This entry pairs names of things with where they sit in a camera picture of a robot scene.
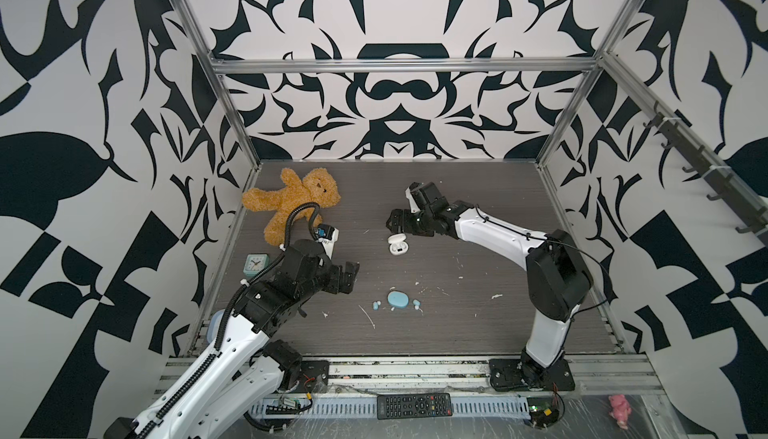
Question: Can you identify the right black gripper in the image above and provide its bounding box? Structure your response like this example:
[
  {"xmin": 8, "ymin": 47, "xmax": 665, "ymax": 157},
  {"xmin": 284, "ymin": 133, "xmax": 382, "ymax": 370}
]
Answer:
[{"xmin": 384, "ymin": 208, "xmax": 436, "ymax": 236}]

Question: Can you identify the white earbud charging case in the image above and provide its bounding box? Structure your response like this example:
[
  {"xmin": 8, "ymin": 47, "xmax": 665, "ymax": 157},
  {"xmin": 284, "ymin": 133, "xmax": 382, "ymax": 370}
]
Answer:
[{"xmin": 387, "ymin": 233, "xmax": 409, "ymax": 256}]

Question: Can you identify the blue earbud charging case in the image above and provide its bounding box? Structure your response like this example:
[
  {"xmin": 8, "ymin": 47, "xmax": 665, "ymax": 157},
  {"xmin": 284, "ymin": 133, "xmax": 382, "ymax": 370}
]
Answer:
[{"xmin": 387, "ymin": 290, "xmax": 410, "ymax": 309}]

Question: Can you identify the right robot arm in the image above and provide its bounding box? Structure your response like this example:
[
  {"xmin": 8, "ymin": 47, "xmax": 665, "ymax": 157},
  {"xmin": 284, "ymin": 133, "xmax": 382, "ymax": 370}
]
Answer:
[{"xmin": 386, "ymin": 201, "xmax": 594, "ymax": 370}]

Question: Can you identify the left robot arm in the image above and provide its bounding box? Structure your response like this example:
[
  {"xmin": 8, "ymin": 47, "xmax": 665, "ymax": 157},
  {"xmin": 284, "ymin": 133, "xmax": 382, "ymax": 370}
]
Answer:
[{"xmin": 104, "ymin": 239, "xmax": 360, "ymax": 438}]

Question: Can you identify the green alarm clock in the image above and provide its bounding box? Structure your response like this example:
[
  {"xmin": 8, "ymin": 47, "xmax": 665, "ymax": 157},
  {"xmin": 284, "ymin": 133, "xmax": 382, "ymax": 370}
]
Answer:
[{"xmin": 243, "ymin": 253, "xmax": 270, "ymax": 278}]

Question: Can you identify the brown teddy bear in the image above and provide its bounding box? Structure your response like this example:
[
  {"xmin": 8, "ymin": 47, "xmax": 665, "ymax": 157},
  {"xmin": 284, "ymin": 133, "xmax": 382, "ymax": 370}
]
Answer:
[{"xmin": 242, "ymin": 168, "xmax": 341, "ymax": 247}]

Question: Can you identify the circuit board left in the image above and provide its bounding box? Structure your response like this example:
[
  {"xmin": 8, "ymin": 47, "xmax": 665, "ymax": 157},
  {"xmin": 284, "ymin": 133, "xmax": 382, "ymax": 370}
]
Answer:
[{"xmin": 264, "ymin": 395, "xmax": 314, "ymax": 415}]

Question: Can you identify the black remote control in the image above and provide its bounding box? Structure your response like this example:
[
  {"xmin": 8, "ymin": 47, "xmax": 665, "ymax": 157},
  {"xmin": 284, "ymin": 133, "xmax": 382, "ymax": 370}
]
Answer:
[{"xmin": 376, "ymin": 393, "xmax": 454, "ymax": 420}]

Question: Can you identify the green circuit board right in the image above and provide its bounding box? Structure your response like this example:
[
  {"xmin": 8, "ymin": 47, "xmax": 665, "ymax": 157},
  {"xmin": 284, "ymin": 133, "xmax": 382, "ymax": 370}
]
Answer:
[{"xmin": 525, "ymin": 403, "xmax": 562, "ymax": 430}]

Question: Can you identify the pink small toy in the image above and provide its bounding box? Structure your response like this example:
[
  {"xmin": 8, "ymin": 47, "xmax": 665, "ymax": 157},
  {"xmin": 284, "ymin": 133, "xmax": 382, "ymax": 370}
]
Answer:
[{"xmin": 609, "ymin": 394, "xmax": 632, "ymax": 430}]

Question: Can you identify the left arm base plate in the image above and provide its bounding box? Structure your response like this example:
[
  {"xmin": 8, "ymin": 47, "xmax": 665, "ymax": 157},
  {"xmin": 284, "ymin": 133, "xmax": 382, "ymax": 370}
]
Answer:
[{"xmin": 295, "ymin": 360, "xmax": 330, "ymax": 394}]

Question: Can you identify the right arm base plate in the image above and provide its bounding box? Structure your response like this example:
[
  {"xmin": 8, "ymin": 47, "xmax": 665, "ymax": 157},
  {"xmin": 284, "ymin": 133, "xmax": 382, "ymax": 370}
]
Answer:
[{"xmin": 489, "ymin": 355, "xmax": 576, "ymax": 392}]

